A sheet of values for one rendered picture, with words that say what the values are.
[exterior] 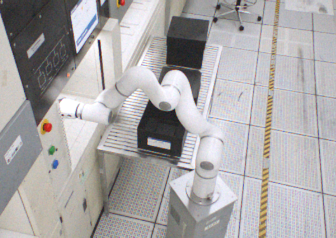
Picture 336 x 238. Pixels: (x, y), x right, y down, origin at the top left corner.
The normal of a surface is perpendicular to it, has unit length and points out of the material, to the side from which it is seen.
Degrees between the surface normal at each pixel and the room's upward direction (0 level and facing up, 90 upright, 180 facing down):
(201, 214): 0
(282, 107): 0
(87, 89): 90
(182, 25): 0
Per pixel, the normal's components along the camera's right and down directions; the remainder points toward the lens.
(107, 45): -0.23, 0.68
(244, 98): 0.04, -0.71
